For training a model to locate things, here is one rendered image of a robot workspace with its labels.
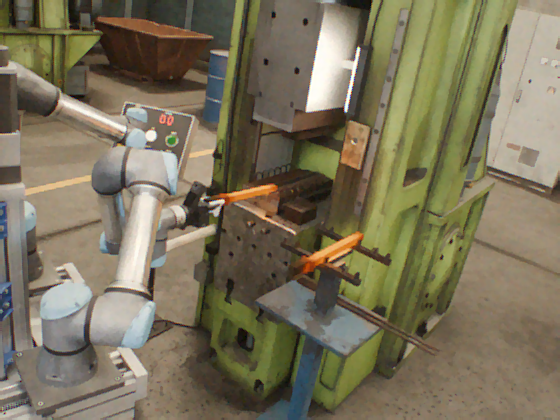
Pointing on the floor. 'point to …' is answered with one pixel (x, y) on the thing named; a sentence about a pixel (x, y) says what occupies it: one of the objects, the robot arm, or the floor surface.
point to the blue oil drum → (215, 85)
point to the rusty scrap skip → (149, 49)
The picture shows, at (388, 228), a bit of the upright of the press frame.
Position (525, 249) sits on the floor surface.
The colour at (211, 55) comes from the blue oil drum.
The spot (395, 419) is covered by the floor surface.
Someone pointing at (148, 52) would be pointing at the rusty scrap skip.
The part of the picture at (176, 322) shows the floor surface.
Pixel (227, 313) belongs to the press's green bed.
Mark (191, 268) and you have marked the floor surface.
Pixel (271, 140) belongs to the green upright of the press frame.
